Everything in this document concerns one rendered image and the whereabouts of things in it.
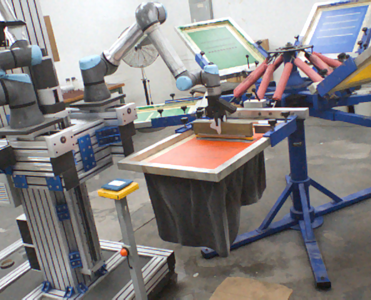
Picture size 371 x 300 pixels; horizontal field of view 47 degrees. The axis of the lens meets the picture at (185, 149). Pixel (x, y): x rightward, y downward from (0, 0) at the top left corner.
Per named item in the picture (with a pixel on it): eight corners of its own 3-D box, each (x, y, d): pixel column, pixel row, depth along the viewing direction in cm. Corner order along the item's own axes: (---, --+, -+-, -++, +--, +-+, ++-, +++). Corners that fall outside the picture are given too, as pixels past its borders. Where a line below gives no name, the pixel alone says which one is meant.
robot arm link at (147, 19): (139, -3, 199) (195, 85, 204) (149, -3, 209) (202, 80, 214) (122, 12, 205) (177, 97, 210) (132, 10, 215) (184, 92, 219)
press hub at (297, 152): (318, 237, 298) (305, 43, 259) (268, 227, 322) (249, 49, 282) (336, 213, 327) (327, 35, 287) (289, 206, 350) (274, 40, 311)
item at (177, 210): (228, 259, 195) (215, 173, 182) (154, 240, 222) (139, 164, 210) (231, 256, 197) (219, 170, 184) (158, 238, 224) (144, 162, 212)
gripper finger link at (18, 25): (34, 39, 136) (10, 40, 139) (32, 20, 134) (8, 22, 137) (27, 39, 133) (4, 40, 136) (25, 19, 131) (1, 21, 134)
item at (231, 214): (229, 255, 196) (218, 171, 184) (223, 254, 198) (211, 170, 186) (273, 213, 230) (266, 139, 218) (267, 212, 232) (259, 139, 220)
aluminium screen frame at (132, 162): (218, 182, 172) (216, 173, 171) (118, 169, 207) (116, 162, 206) (294, 127, 230) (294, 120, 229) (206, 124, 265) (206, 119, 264)
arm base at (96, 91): (78, 102, 229) (74, 84, 227) (96, 96, 242) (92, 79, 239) (99, 101, 222) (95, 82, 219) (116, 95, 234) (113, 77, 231)
